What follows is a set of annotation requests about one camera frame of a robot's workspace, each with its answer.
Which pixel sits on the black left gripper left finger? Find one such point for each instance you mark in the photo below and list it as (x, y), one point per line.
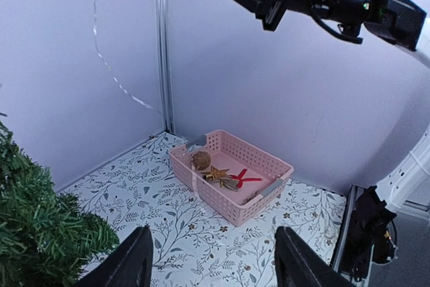
(129, 265)

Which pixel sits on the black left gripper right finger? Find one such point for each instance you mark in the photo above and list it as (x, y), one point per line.
(297, 264)

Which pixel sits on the small green christmas tree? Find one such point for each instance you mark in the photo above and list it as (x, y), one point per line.
(46, 238)

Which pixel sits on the pink plastic basket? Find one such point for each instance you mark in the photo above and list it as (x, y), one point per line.
(231, 152)

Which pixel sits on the gold star tree topper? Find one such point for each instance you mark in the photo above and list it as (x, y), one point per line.
(214, 174)

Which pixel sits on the floral patterned table mat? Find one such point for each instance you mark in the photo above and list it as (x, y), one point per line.
(194, 245)

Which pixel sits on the red ribbon bow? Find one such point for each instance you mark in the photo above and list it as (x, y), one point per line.
(241, 178)

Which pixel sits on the gold bell ornament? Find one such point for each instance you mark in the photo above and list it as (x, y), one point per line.
(229, 183)

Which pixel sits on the right aluminium frame post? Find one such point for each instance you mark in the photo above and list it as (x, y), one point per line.
(162, 10)

